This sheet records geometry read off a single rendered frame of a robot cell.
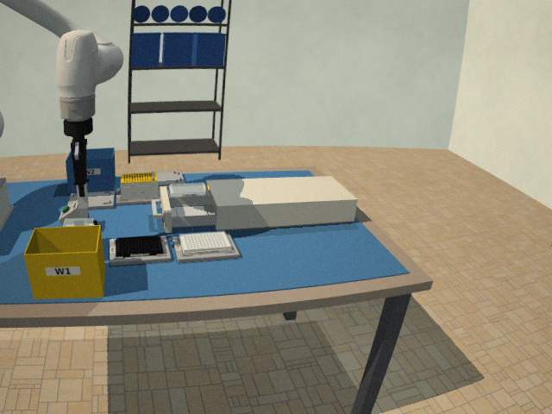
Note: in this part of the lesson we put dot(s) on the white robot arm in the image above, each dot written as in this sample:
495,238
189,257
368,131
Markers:
84,59

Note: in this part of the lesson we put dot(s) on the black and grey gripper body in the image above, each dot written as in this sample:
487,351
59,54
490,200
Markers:
78,130

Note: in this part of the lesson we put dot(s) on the yellow open-top bin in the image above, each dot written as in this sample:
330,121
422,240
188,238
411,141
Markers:
79,274

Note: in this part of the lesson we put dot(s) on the blue bench mat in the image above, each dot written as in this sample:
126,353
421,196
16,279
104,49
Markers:
272,259

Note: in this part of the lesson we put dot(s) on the blue open-top bin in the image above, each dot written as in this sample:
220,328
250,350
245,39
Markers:
99,168

